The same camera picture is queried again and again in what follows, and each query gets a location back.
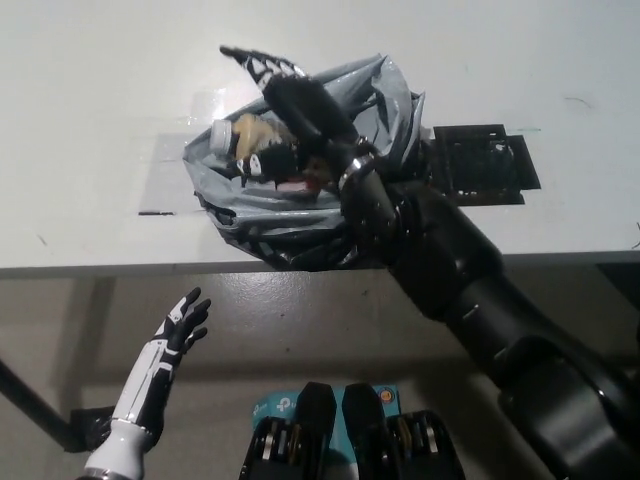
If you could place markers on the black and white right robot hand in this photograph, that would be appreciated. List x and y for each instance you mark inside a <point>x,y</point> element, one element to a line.
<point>305,107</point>

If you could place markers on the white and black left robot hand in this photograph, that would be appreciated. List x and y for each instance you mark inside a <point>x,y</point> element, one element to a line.
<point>160,360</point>

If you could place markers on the beige protein shake bottle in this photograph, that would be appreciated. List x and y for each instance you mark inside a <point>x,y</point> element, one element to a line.
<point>250,132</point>

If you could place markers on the pink item inside bag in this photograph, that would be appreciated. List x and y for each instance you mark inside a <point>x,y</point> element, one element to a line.
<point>295,186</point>

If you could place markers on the grey plastic bag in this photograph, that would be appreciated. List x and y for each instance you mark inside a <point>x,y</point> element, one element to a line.
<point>400,115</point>

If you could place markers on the teal router box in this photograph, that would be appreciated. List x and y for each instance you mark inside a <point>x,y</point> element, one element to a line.
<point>277,405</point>

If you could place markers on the black table leg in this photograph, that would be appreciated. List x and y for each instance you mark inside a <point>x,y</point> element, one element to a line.
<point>30,400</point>

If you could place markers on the clear tape patch on table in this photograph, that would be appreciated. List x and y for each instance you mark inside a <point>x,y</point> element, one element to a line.
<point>165,170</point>

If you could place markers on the black tape square marker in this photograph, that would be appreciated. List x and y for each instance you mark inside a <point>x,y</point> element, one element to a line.
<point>480,160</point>

